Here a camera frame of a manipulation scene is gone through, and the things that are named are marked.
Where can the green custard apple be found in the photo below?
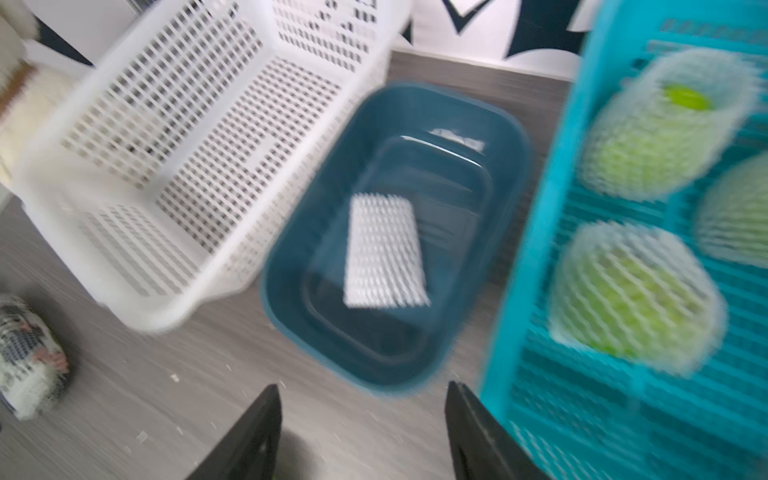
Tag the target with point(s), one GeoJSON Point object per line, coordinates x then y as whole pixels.
{"type": "Point", "coordinates": [686, 97]}
{"type": "Point", "coordinates": [621, 307]}

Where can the white perforated plastic basket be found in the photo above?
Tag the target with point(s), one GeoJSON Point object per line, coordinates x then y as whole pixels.
{"type": "Point", "coordinates": [165, 177]}

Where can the teal perforated plastic basket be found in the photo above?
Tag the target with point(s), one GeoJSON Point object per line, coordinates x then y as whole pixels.
{"type": "Point", "coordinates": [579, 414]}

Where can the white plush dog toy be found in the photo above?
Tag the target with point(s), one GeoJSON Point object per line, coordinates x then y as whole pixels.
{"type": "Point", "coordinates": [30, 90]}

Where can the patterned small pouch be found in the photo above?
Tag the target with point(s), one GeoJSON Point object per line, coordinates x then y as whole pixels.
{"type": "Point", "coordinates": [34, 368]}

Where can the dark blue plastic tub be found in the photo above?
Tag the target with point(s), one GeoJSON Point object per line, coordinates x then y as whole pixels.
{"type": "Point", "coordinates": [464, 165]}

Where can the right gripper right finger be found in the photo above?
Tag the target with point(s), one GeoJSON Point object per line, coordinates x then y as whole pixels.
{"type": "Point", "coordinates": [480, 447]}

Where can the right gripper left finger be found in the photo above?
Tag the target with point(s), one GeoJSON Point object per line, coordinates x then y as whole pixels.
{"type": "Point", "coordinates": [249, 450]}

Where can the white foam net sleeve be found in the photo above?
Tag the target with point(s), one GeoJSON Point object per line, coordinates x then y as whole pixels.
{"type": "Point", "coordinates": [641, 147]}

